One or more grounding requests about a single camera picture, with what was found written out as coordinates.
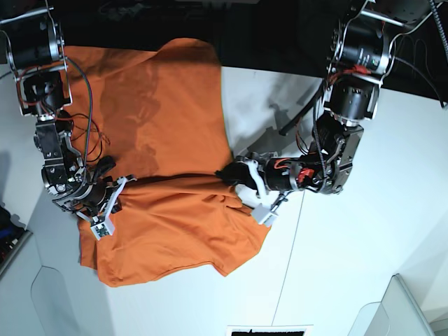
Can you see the white panel right corner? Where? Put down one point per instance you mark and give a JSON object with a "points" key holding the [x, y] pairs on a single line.
{"points": [[398, 313]]}

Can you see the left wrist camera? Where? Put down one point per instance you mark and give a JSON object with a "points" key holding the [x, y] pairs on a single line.
{"points": [[264, 215]]}

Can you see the grey bin left edge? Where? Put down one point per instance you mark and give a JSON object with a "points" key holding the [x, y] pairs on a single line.
{"points": [[14, 235]]}

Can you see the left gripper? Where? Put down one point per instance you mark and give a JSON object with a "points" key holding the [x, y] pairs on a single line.
{"points": [[272, 178]]}

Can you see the orange t-shirt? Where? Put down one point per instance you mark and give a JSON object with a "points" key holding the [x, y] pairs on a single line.
{"points": [[161, 115]]}

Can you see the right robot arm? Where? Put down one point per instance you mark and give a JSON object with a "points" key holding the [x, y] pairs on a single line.
{"points": [[35, 53]]}

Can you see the black white marker card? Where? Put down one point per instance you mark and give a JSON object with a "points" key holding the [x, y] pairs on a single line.
{"points": [[300, 330]]}

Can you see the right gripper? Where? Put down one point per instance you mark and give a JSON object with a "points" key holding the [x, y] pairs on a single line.
{"points": [[100, 198]]}

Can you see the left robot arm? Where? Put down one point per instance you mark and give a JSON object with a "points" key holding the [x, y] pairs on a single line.
{"points": [[362, 54]]}

